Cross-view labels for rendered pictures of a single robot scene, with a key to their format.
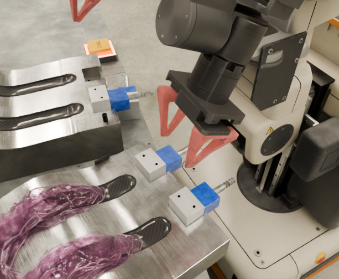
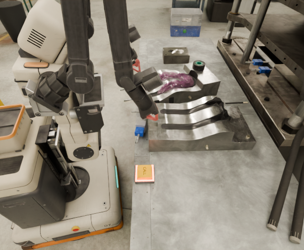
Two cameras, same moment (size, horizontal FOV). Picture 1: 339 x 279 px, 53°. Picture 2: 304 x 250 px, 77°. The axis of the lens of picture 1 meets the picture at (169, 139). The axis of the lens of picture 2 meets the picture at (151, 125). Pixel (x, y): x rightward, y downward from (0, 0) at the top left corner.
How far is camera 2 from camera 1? 132 cm
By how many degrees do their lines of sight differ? 87
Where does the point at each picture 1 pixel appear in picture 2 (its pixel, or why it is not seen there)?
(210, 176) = (98, 195)
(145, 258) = not seen: hidden behind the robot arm
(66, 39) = (166, 203)
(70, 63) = (163, 135)
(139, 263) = not seen: hidden behind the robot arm
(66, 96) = (166, 118)
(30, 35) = (195, 217)
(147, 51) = not seen: outside the picture
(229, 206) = (99, 175)
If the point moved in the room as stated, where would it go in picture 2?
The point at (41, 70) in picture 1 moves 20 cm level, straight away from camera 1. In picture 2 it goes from (177, 135) to (189, 173)
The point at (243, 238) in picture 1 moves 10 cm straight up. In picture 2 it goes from (103, 160) to (101, 153)
